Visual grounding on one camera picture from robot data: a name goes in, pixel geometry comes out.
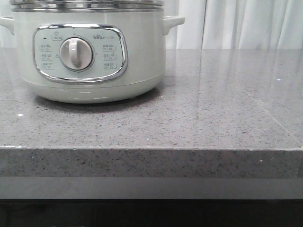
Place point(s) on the glass pot lid steel rim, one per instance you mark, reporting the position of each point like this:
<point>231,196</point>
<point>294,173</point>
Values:
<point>85,5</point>

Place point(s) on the beige pot control knob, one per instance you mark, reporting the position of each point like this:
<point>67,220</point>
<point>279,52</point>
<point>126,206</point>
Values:
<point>76,54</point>

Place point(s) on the pale green electric cooking pot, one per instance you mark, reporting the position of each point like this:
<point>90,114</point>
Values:
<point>128,53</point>

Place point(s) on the white pleated curtain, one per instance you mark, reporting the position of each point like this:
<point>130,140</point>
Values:
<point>230,24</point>

